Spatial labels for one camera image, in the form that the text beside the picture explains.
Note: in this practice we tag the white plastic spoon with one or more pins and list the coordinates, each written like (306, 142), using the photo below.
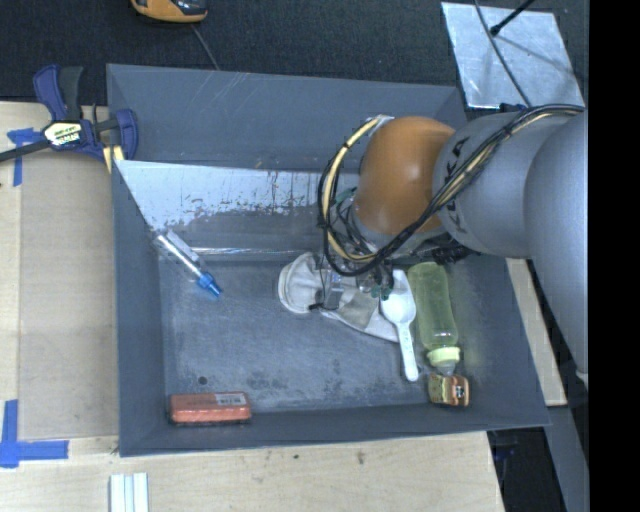
(400, 305)

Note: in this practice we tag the white cloth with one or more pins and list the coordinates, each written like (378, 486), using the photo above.
(300, 287)

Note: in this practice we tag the clear bottle with yellow liquid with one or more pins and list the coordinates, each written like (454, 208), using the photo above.
(435, 305)

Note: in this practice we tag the grey metal bin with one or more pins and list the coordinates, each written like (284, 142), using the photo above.
(280, 350)

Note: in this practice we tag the clear syringe with blue tip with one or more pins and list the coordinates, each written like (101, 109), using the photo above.
(187, 260)

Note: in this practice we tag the orange flat block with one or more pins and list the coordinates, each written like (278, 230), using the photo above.
(210, 407)

